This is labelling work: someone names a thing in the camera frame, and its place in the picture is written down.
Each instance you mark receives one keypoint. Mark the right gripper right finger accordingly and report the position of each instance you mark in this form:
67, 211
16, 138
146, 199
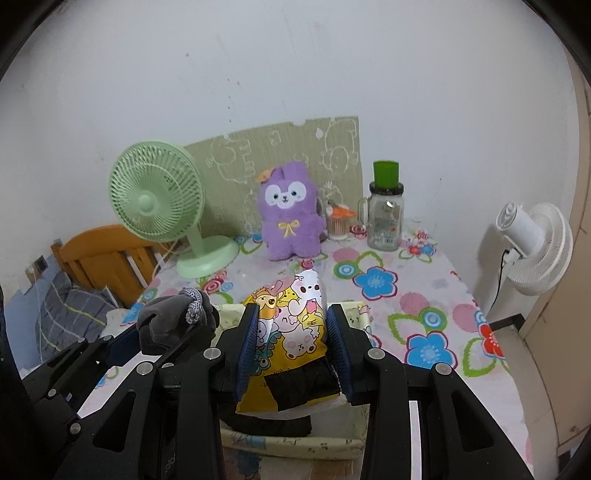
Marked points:
459, 438

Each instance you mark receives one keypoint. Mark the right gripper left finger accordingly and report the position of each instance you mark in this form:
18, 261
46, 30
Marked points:
162, 422

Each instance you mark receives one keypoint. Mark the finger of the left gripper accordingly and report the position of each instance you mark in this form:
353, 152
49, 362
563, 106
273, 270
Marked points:
126, 342

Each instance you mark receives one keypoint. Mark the grey sock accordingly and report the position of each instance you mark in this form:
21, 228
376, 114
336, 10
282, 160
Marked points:
164, 321

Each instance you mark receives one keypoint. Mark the yellow cartoon tissue pack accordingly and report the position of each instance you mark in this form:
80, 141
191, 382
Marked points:
291, 375

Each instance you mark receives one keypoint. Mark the black plastic bag roll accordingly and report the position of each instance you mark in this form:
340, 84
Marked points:
255, 426

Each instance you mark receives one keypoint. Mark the grey plaid bedding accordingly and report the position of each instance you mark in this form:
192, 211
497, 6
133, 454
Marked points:
69, 313

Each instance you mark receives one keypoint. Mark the yellow cartoon storage box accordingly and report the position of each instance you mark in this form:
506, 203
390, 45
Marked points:
332, 430

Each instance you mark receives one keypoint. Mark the beige door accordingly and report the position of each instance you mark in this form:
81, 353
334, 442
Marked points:
556, 329

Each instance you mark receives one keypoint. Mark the floral tablecloth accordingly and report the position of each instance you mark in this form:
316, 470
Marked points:
411, 303

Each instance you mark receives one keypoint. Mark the green desk fan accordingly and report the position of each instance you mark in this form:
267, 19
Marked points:
158, 194

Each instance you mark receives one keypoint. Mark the purple plush toy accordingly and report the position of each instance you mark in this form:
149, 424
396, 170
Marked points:
288, 206

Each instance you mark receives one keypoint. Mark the white standing fan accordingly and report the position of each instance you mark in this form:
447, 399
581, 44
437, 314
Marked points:
541, 242

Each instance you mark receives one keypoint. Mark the glass jar green lid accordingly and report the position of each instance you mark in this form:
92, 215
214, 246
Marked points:
382, 213

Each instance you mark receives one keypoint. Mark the small jar orange lid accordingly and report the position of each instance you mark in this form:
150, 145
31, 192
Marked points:
339, 220

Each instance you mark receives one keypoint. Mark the green patterned cardboard board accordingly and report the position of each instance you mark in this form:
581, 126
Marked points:
231, 166

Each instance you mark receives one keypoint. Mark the wall power socket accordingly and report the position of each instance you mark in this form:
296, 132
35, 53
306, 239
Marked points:
35, 270

